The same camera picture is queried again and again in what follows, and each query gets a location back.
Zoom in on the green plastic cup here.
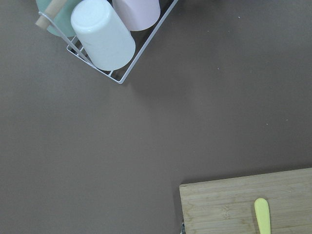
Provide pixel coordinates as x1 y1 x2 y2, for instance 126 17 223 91
36 0 80 37

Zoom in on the wooden rack handle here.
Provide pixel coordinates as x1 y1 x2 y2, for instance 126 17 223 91
35 0 67 30

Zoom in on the pink plastic cup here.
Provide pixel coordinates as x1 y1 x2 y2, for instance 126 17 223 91
112 0 161 31

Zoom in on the yellow plastic knife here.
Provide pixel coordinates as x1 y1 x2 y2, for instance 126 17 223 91
254 198 271 234

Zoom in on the white wire cup rack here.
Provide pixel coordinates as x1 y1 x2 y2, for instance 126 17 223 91
46 0 177 84

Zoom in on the bamboo cutting board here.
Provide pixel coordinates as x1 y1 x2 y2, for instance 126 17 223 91
179 168 312 234

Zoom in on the white plastic cup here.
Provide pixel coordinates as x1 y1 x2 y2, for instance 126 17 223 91
71 0 136 71

